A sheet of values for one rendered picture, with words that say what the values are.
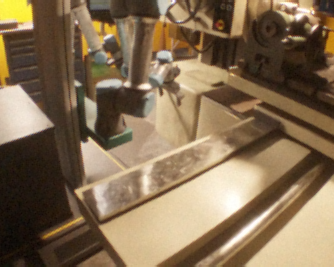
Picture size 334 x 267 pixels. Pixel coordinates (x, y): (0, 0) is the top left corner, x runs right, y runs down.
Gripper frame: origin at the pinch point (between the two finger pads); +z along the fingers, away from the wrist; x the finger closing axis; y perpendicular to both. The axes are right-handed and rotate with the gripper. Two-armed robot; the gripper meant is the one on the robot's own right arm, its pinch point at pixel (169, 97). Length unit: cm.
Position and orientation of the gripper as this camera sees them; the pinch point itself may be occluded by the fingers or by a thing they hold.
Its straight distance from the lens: 152.7
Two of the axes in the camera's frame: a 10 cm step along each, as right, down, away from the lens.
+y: -6.4, 6.5, -4.2
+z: 0.9, 6.0, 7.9
